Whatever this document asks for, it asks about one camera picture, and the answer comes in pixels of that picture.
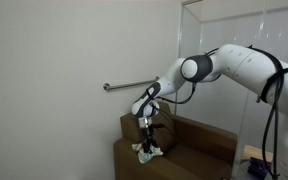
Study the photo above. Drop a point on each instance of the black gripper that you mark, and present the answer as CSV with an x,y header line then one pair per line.
x,y
147,134

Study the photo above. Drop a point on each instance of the white and blue striped cloth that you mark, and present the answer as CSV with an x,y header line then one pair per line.
x,y
144,157

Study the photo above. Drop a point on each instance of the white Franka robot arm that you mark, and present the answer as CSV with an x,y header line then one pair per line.
x,y
250,66

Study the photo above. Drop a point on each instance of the glass shower partition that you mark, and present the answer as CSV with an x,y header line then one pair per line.
x,y
224,110

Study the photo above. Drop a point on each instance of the purple box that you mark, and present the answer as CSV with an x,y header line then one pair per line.
x,y
259,167

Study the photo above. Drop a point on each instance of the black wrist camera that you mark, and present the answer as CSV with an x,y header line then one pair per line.
x,y
157,126

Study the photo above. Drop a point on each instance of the metal wall grab bar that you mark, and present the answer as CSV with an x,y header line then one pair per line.
x,y
127,85

